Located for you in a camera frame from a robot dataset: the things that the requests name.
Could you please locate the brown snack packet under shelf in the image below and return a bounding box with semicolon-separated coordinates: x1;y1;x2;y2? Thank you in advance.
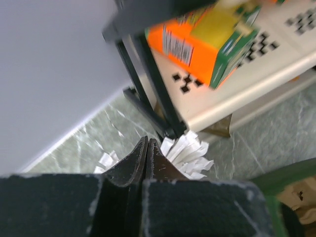
205;114;232;138

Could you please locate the orange yellow crayon box left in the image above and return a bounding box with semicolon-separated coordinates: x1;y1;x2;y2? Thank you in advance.
145;0;261;89

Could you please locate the black plastic cup lid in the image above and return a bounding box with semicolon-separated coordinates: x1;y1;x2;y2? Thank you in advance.
281;203;305;237

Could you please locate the cream checkered two-tier shelf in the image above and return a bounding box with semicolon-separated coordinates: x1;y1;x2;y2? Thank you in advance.
102;0;316;138

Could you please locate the green paper gift bag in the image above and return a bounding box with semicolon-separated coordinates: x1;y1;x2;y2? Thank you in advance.
251;158;316;237

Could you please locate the brown two-cup carrier tray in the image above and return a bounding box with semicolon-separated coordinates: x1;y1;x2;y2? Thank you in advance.
277;176;316;225

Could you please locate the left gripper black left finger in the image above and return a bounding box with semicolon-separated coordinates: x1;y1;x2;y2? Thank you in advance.
0;137;148;237

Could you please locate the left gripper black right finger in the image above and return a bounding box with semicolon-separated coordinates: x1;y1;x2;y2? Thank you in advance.
142;139;275;237

